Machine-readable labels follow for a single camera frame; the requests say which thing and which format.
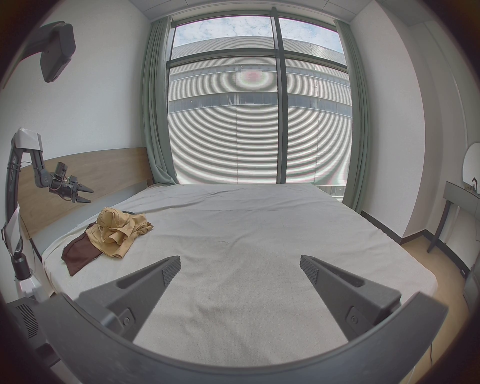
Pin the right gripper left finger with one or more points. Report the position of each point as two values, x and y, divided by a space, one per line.
123 300

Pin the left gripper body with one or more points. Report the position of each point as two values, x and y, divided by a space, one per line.
66 190

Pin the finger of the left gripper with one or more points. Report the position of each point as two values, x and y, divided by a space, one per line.
81 198
84 187

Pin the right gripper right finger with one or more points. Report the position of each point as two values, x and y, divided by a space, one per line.
356 300

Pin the tan trousers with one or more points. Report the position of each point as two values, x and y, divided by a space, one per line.
116 232

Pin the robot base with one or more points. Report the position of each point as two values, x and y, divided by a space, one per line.
26 322

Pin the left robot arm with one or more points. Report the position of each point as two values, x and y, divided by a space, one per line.
39 170

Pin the bed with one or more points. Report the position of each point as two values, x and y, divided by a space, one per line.
240 240

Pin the brown garment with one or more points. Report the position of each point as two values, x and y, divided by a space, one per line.
80 253

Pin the grey-green curtain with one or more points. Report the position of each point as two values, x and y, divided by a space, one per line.
356 131
155 112

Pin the grey dressing table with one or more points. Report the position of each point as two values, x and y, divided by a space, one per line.
455 197

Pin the window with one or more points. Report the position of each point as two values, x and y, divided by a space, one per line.
240 142

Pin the round mirror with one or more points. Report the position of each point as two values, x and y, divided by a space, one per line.
471 165

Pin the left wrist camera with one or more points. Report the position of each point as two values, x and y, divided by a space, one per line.
71 180

